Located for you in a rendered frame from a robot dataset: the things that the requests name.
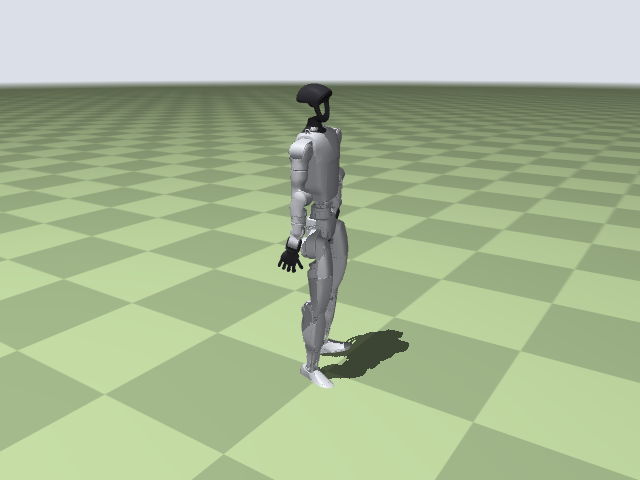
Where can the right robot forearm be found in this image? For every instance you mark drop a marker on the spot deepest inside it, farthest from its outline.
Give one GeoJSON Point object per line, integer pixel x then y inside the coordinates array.
{"type": "Point", "coordinates": [298, 219]}

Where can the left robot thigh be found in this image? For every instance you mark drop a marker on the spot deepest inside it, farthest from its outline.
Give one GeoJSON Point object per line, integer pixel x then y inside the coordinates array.
{"type": "Point", "coordinates": [339, 251]}

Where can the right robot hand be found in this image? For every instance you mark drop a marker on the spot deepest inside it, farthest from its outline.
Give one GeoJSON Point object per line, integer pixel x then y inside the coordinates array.
{"type": "Point", "coordinates": [290, 257]}

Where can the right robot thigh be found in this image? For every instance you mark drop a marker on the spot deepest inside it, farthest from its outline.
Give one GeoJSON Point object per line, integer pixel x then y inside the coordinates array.
{"type": "Point", "coordinates": [320, 274]}

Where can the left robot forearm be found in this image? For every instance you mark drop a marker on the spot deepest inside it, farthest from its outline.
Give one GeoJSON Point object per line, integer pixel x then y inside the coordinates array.
{"type": "Point", "coordinates": [337, 201]}

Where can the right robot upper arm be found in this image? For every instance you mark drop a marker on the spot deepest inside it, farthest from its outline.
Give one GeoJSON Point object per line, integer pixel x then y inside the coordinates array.
{"type": "Point", "coordinates": [300, 153]}

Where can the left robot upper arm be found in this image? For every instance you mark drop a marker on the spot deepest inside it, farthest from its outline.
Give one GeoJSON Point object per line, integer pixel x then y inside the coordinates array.
{"type": "Point", "coordinates": [341, 171]}

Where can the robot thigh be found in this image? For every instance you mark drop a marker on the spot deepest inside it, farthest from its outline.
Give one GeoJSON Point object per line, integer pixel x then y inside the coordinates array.
{"type": "Point", "coordinates": [339, 251]}
{"type": "Point", "coordinates": [320, 274]}

